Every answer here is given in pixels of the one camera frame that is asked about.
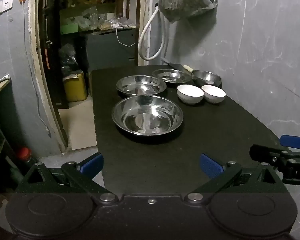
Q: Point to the grey cabinet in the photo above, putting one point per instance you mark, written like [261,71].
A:
[107,52]

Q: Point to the medium steel plate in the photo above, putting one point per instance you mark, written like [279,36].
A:
[140,85]

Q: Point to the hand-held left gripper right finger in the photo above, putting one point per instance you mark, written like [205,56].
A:
[210,165]

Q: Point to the cardboard floor sheet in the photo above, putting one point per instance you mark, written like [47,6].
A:
[77,125]

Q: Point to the red-capped dark bottle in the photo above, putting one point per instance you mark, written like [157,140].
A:
[23,153]

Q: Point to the white ceramic bowl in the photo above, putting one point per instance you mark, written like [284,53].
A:
[190,94]
[213,93]

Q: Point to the large steel plate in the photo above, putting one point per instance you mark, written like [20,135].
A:
[147,120]

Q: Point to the yellow plastic container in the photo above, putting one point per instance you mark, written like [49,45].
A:
[75,87]

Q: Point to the pale door frame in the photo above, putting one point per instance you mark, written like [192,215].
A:
[43,85]

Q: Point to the small steel plate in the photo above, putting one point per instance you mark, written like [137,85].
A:
[171,76]

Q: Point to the steel bowl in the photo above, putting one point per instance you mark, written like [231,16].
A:
[207,78]

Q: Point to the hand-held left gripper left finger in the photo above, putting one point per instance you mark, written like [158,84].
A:
[92,164]

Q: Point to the white wall switch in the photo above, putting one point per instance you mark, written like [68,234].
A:
[2,5]

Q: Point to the cluttered storage shelf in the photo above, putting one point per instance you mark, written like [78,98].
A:
[97,10]

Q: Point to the black plastic bag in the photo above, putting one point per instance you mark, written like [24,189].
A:
[68,60]

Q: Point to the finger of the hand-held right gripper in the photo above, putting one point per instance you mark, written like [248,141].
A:
[265,153]
[293,141]

